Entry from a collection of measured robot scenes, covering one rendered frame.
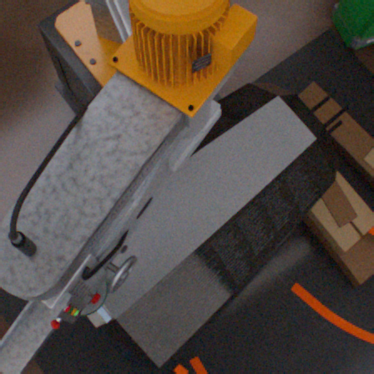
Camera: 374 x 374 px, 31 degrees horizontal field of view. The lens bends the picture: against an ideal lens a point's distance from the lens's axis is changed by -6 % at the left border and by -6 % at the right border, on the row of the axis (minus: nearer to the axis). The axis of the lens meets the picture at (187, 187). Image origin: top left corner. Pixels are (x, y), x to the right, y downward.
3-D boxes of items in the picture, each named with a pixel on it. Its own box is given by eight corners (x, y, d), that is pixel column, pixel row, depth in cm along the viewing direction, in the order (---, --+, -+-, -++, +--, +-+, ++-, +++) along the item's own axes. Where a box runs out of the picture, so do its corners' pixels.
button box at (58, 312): (80, 300, 214) (64, 290, 186) (87, 305, 213) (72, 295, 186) (66, 319, 212) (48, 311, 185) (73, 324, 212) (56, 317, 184)
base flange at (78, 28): (52, 24, 295) (50, 19, 291) (139, -33, 303) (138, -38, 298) (112, 100, 285) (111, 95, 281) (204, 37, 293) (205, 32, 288)
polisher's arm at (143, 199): (174, 94, 250) (172, 32, 202) (228, 128, 246) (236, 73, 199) (51, 258, 234) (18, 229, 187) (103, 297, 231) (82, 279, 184)
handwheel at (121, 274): (117, 245, 229) (112, 235, 215) (141, 262, 228) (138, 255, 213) (90, 280, 226) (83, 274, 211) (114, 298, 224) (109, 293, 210)
